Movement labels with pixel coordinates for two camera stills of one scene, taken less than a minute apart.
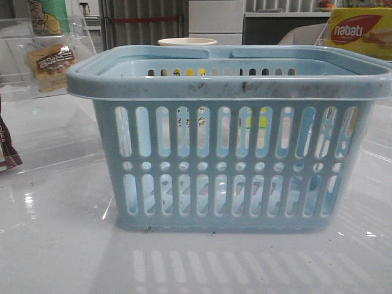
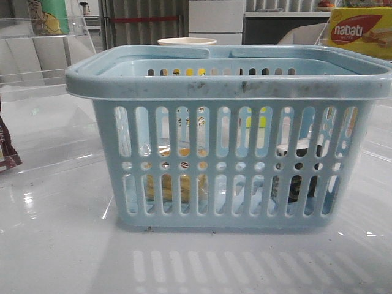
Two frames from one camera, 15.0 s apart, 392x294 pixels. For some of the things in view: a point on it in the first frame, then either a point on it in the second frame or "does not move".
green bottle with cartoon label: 49,17 does not move
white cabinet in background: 222,20 does not move
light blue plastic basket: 241,138 does not move
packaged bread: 48,65 -> 166,179
